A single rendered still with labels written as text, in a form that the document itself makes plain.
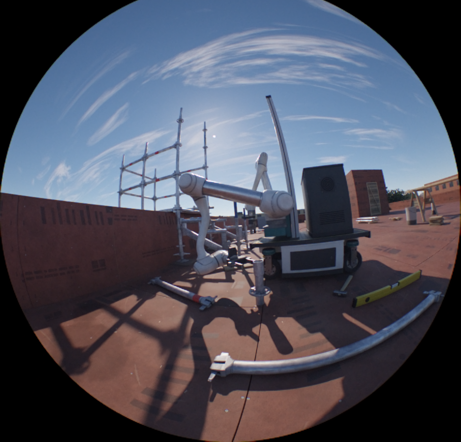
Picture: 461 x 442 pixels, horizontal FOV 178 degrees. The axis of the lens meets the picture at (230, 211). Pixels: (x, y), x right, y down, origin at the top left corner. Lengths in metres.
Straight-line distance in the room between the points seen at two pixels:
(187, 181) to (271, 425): 1.10
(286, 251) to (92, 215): 1.52
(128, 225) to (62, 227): 0.69
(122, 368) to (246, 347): 0.47
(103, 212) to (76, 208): 0.28
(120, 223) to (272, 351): 1.45
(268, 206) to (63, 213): 1.43
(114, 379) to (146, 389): 0.12
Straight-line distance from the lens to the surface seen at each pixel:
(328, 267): 1.13
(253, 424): 0.49
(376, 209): 10.97
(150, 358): 0.67
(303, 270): 1.11
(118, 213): 1.51
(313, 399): 0.53
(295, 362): 0.53
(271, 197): 0.89
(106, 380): 0.66
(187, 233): 1.97
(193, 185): 0.92
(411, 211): 3.96
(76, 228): 1.32
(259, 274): 0.81
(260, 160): 1.72
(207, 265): 1.03
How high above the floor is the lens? 0.48
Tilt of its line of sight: 5 degrees up
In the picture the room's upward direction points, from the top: 5 degrees counter-clockwise
